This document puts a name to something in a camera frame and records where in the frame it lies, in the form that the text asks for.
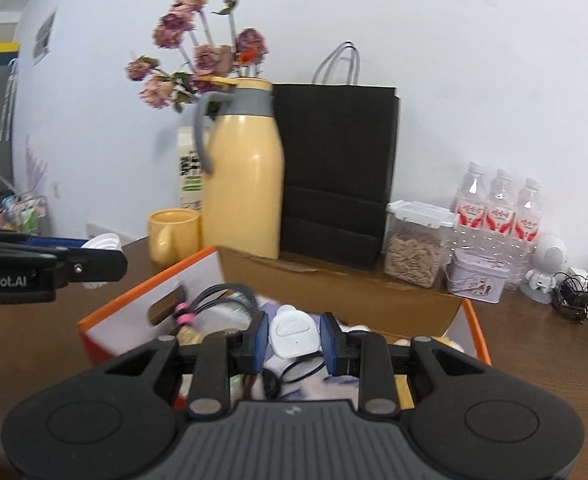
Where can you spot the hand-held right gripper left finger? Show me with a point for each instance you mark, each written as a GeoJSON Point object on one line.
{"type": "Point", "coordinates": [260, 340]}

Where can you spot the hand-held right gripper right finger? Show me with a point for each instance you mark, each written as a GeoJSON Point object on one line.
{"type": "Point", "coordinates": [328, 342]}

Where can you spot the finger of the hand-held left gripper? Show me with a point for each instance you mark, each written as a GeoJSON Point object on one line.
{"type": "Point", "coordinates": [91, 264]}
{"type": "Point", "coordinates": [58, 243]}

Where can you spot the white round lid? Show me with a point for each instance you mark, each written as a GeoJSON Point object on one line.
{"type": "Point", "coordinates": [104, 243]}

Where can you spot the white round device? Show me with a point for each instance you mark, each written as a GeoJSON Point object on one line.
{"type": "Point", "coordinates": [294, 335]}

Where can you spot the red cardboard box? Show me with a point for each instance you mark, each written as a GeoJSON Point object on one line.
{"type": "Point", "coordinates": [374, 295]}

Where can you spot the storage cart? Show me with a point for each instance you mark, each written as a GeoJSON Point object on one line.
{"type": "Point", "coordinates": [18, 212]}

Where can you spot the yellow mug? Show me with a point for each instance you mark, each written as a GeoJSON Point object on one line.
{"type": "Point", "coordinates": [171, 237]}

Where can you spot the clear container of seeds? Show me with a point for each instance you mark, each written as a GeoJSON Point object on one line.
{"type": "Point", "coordinates": [414, 260]}

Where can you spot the white milk carton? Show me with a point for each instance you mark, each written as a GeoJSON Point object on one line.
{"type": "Point", "coordinates": [188, 175]}

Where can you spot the yellow thermos jug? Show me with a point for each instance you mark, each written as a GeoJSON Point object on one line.
{"type": "Point", "coordinates": [244, 185]}

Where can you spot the white printed tin box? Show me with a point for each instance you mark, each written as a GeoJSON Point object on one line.
{"type": "Point", "coordinates": [474, 280]}

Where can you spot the black paper bag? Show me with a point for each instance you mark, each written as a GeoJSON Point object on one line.
{"type": "Point", "coordinates": [334, 160]}

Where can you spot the clear water bottle red label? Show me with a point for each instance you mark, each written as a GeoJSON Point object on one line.
{"type": "Point", "coordinates": [528, 225]}
{"type": "Point", "coordinates": [469, 210]}
{"type": "Point", "coordinates": [500, 215]}

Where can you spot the dried pink rose bouquet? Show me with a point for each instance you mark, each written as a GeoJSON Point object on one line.
{"type": "Point", "coordinates": [208, 57]}

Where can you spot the white robot-shaped speaker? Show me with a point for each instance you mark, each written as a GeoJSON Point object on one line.
{"type": "Point", "coordinates": [549, 255]}

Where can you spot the white wall outlet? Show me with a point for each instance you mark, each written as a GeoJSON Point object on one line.
{"type": "Point", "coordinates": [56, 190]}

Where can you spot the framed wall picture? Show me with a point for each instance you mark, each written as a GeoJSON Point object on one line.
{"type": "Point", "coordinates": [45, 35]}

